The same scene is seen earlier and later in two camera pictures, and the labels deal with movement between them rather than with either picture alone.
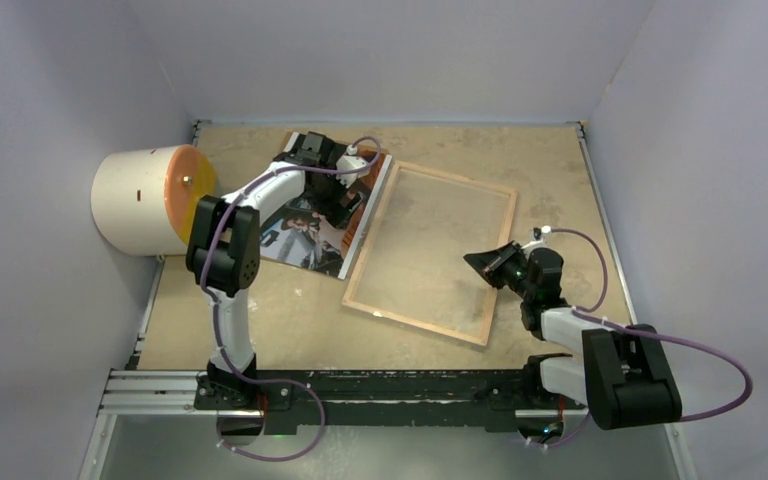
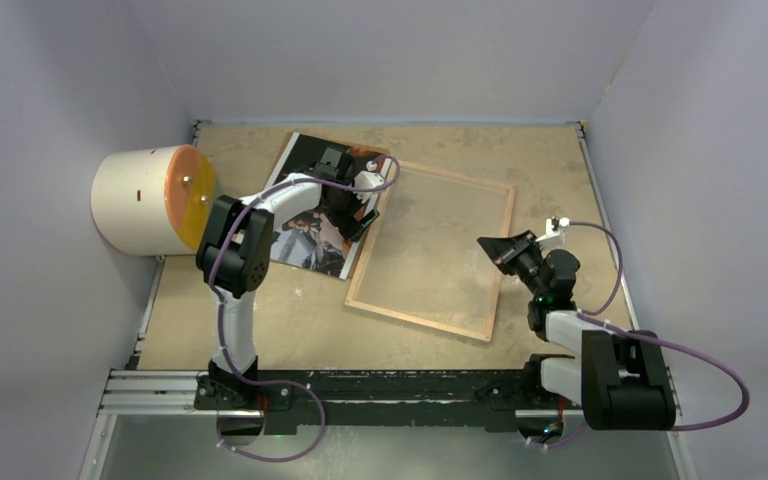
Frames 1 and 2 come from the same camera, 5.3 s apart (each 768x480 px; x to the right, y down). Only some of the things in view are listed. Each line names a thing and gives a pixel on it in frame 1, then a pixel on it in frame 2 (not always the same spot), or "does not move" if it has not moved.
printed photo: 302,235 does not move
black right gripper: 490,263 → 501,249
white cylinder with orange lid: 143,200 does not move
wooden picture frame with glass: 411,261 does not move
